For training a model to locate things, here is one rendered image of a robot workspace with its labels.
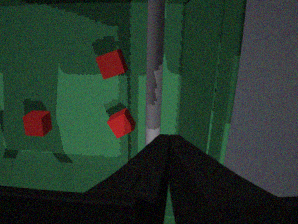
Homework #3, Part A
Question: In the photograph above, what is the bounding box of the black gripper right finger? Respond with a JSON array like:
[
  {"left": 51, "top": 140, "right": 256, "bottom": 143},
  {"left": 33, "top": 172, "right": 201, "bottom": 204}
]
[{"left": 169, "top": 135, "right": 298, "bottom": 224}]

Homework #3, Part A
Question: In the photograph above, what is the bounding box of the small red block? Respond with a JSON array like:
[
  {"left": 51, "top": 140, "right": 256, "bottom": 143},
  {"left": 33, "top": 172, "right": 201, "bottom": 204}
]
[
  {"left": 96, "top": 48, "right": 128, "bottom": 80},
  {"left": 23, "top": 109, "right": 53, "bottom": 136},
  {"left": 108, "top": 108, "right": 136, "bottom": 139}
]

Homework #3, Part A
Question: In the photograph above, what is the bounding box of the green plastic tray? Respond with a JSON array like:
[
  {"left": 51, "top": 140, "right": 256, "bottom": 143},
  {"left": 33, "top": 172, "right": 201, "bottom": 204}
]
[{"left": 0, "top": 0, "right": 247, "bottom": 193}]

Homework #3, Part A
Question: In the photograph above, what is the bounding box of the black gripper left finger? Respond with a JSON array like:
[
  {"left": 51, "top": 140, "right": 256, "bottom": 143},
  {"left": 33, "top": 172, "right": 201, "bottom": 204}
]
[{"left": 0, "top": 135, "right": 170, "bottom": 224}]

